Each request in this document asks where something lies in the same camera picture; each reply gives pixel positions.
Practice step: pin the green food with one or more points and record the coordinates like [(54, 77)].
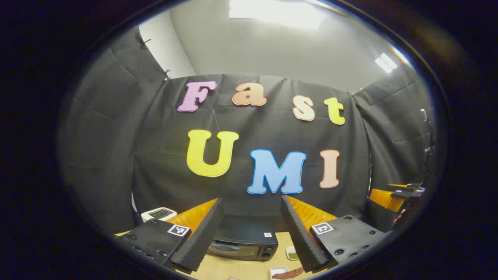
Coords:
[(292, 253)]

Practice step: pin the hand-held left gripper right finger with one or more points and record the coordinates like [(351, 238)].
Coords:
[(301, 241)]

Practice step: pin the small ceiling light panel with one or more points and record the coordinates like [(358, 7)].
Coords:
[(386, 63)]

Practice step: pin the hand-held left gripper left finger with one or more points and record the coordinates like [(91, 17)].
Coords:
[(202, 237)]

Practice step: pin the white toaster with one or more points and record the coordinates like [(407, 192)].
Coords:
[(157, 214)]

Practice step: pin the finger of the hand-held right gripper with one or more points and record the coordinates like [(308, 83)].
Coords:
[(412, 187), (383, 197)]

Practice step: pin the large ceiling light panel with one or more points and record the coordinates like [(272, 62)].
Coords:
[(276, 13)]

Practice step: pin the black backdrop cloth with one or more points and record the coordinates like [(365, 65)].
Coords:
[(253, 128)]

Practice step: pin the black electric oven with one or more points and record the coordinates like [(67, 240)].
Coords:
[(245, 233)]

